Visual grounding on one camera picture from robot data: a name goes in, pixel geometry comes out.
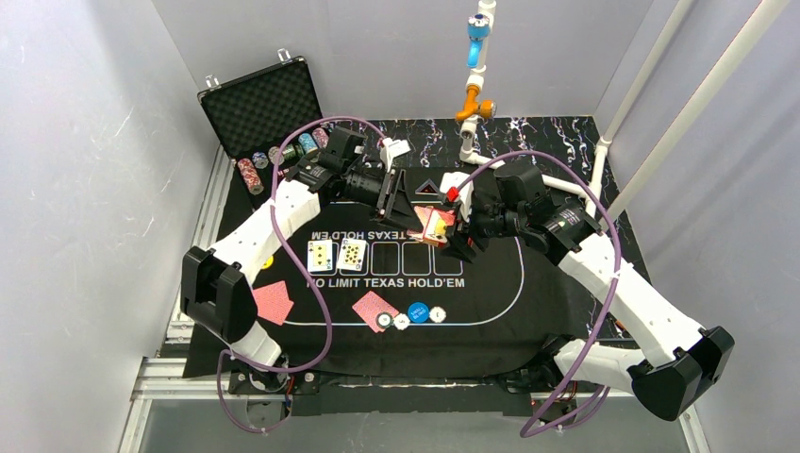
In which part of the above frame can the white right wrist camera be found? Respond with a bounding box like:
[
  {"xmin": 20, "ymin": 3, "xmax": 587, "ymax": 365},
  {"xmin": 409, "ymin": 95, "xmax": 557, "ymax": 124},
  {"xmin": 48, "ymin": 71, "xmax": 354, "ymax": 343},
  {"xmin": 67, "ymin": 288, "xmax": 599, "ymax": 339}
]
[{"xmin": 439, "ymin": 172, "xmax": 474, "ymax": 221}]

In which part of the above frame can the white grey poker chip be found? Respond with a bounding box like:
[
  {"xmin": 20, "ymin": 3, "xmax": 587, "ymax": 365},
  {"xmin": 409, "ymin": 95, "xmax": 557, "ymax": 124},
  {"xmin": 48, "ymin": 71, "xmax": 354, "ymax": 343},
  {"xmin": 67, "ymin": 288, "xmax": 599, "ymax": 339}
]
[{"xmin": 428, "ymin": 307, "xmax": 446, "ymax": 324}]

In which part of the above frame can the red backed playing card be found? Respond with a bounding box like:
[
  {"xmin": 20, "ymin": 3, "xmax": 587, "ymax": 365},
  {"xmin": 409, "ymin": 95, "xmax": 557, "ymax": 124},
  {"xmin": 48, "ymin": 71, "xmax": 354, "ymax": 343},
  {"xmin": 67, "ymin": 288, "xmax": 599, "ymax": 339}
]
[{"xmin": 352, "ymin": 291, "xmax": 399, "ymax": 333}]

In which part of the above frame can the red poker chip stack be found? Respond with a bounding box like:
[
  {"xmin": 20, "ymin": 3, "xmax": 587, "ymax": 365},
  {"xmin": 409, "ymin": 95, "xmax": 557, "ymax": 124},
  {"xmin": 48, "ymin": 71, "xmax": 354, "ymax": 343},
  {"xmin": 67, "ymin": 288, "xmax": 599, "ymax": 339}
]
[{"xmin": 237, "ymin": 159, "xmax": 264, "ymax": 195}]

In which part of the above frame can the pink green chip stack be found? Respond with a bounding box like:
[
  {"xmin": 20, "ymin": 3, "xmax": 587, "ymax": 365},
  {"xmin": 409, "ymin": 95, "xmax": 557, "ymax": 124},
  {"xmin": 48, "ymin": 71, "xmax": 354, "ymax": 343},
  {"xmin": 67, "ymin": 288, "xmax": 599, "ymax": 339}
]
[{"xmin": 311, "ymin": 127, "xmax": 329, "ymax": 149}]

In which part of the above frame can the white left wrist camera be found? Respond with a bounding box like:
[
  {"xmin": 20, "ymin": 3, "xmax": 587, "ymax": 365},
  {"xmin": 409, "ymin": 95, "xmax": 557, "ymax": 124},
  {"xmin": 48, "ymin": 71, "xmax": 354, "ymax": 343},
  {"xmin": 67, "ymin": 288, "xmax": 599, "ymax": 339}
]
[{"xmin": 378, "ymin": 137, "xmax": 410, "ymax": 173}]

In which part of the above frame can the blue chip stack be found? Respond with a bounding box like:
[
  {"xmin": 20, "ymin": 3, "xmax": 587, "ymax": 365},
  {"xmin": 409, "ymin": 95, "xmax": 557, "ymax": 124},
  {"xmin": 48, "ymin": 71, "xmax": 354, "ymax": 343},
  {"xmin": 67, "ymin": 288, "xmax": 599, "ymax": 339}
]
[{"xmin": 298, "ymin": 133, "xmax": 319, "ymax": 155}]

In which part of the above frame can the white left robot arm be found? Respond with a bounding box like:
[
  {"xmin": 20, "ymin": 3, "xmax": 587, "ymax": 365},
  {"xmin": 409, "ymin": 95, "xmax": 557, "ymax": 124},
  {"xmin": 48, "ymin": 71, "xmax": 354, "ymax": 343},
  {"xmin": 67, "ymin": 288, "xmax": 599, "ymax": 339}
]
[{"xmin": 180, "ymin": 127, "xmax": 423, "ymax": 372}]

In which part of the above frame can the white pvc pipe frame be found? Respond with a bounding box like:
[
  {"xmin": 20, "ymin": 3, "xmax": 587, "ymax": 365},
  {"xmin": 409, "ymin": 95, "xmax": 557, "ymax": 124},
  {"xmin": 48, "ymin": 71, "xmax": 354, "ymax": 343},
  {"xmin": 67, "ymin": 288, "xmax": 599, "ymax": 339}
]
[{"xmin": 458, "ymin": 1, "xmax": 789, "ymax": 194}]

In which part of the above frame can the blue small blind button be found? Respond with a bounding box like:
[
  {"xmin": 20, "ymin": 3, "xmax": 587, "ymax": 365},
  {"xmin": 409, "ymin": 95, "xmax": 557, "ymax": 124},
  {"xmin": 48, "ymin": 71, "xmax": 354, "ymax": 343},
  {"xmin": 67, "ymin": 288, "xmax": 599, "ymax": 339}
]
[{"xmin": 407, "ymin": 301, "xmax": 430, "ymax": 324}]

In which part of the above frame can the face-up diamond card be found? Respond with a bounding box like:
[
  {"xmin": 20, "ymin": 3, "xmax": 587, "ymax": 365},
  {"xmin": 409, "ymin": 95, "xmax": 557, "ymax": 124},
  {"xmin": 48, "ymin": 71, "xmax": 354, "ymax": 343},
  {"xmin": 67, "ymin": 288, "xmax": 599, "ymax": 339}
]
[{"xmin": 410, "ymin": 206, "xmax": 435, "ymax": 238}]

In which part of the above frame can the yellow big blind button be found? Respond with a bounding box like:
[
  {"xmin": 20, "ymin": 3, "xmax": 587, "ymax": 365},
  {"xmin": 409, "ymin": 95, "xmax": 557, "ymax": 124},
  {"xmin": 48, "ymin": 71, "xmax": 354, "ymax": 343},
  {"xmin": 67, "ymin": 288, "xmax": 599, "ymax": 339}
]
[{"xmin": 261, "ymin": 257, "xmax": 275, "ymax": 270}]

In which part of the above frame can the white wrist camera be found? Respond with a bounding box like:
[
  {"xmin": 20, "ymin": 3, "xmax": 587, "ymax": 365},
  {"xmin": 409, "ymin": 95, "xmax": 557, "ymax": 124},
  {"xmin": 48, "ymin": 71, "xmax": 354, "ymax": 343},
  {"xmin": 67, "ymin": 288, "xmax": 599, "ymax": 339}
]
[
  {"xmin": 439, "ymin": 172, "xmax": 474, "ymax": 221},
  {"xmin": 378, "ymin": 137, "xmax": 410, "ymax": 173}
]

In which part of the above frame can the black aluminium chip case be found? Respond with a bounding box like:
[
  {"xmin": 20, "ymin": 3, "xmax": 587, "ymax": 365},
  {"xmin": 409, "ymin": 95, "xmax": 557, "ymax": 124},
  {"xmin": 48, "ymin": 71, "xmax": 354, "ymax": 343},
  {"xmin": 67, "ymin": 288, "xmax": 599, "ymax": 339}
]
[{"xmin": 197, "ymin": 56, "xmax": 332, "ymax": 214}]

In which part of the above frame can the triangular all-in button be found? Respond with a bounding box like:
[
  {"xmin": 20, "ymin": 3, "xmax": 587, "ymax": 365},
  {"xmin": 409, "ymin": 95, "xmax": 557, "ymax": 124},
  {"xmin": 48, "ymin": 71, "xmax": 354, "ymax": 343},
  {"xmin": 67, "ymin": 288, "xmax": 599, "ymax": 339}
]
[{"xmin": 415, "ymin": 178, "xmax": 440, "ymax": 196}]

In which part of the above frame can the face-up spade card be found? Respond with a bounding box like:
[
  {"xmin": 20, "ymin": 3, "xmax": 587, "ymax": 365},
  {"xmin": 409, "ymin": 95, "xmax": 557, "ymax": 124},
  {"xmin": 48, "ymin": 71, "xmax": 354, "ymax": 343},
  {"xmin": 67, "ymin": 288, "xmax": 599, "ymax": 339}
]
[
  {"xmin": 307, "ymin": 240, "xmax": 336, "ymax": 275},
  {"xmin": 337, "ymin": 238, "xmax": 368, "ymax": 272}
]

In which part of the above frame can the black poker table mat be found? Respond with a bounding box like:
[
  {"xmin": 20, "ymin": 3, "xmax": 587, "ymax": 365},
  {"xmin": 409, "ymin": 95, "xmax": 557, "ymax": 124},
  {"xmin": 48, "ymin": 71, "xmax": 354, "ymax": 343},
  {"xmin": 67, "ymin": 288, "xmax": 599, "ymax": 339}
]
[{"xmin": 182, "ymin": 166, "xmax": 601, "ymax": 380}]

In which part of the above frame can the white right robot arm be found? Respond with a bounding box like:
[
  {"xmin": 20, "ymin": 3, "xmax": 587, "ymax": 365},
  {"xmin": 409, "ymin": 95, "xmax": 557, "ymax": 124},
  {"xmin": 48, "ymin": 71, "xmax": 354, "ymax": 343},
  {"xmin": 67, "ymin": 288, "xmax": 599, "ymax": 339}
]
[{"xmin": 439, "ymin": 161, "xmax": 735, "ymax": 421}]

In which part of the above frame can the red playing card box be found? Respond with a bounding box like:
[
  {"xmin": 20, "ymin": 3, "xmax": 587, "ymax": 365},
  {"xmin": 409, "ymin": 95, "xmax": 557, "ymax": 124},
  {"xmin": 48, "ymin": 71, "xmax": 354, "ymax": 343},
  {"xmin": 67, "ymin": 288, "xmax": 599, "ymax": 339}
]
[{"xmin": 422, "ymin": 209, "xmax": 456, "ymax": 247}]

